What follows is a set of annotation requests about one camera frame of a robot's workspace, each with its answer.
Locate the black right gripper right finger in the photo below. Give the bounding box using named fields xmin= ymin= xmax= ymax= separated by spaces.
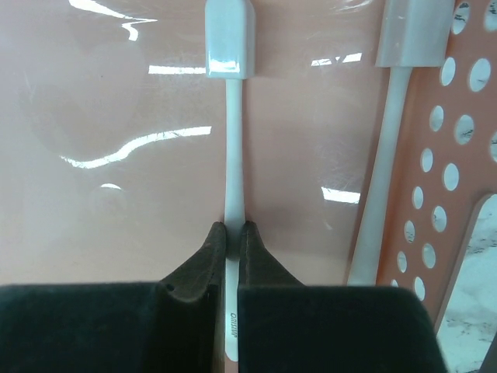
xmin=238 ymin=221 xmax=447 ymax=372

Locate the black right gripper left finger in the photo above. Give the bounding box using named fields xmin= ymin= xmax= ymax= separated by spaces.
xmin=1 ymin=222 xmax=227 ymax=372

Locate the pink plastic basket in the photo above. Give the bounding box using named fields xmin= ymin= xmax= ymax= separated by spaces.
xmin=0 ymin=0 xmax=497 ymax=373

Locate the white toothbrush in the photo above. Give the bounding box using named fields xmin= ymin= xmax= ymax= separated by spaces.
xmin=347 ymin=0 xmax=454 ymax=286
xmin=205 ymin=0 xmax=255 ymax=363

